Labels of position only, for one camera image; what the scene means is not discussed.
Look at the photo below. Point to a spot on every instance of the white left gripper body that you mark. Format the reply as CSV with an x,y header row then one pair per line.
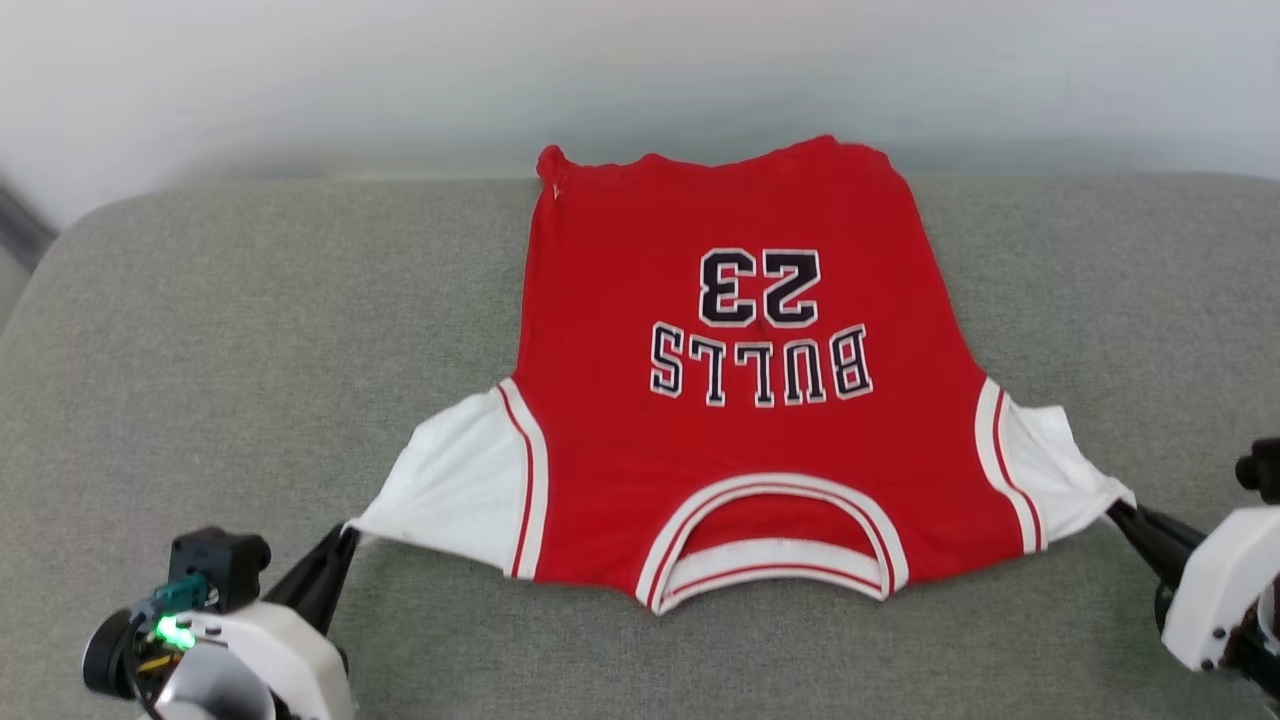
x,y
290,660

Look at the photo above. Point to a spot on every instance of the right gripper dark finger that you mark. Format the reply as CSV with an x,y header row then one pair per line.
x,y
1160,562
1170,532

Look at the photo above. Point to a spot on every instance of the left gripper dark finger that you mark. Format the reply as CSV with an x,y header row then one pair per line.
x,y
330,595
310,572

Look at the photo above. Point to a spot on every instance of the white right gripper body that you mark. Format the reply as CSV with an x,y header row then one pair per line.
x,y
1220,590

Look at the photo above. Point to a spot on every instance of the red Bulls basketball jersey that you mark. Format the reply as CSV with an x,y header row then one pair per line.
x,y
750,440

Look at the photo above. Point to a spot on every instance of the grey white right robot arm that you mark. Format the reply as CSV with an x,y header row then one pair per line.
x,y
1265,660

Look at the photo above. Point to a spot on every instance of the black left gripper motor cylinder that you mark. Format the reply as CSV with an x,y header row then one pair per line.
x,y
105,655

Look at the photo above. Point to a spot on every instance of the grey fabric sofa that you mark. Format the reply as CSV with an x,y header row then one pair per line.
x,y
250,350

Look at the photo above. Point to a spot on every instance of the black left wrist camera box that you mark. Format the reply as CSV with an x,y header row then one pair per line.
x,y
215,565

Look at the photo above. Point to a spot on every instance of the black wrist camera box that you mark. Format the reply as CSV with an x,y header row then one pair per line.
x,y
215,565
1265,470

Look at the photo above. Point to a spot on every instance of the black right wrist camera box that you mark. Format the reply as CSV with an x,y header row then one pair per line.
x,y
1265,470

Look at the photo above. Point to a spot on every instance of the teal left camera connector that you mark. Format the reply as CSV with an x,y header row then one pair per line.
x,y
180,597

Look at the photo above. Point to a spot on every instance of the grey metal rail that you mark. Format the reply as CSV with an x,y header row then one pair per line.
x,y
20,230

